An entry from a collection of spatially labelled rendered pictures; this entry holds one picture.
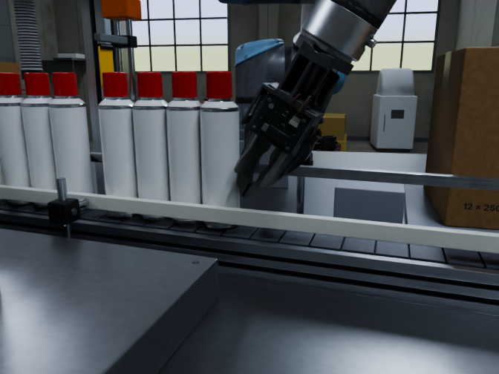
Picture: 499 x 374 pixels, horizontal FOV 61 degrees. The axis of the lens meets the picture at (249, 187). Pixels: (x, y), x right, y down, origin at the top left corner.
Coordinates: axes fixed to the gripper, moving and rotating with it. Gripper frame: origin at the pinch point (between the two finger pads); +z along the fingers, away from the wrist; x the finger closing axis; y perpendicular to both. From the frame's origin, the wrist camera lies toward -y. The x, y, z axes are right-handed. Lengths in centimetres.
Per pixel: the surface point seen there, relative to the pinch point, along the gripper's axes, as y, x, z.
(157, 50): -680, -385, 146
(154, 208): 4.5, -9.1, 8.5
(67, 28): -569, -489, 170
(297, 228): 4.5, 8.4, -0.8
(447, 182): -2.5, 20.3, -13.9
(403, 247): 1.7, 20.1, -5.2
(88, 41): -11.7, -38.8, -1.2
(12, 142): 2.6, -34.6, 14.6
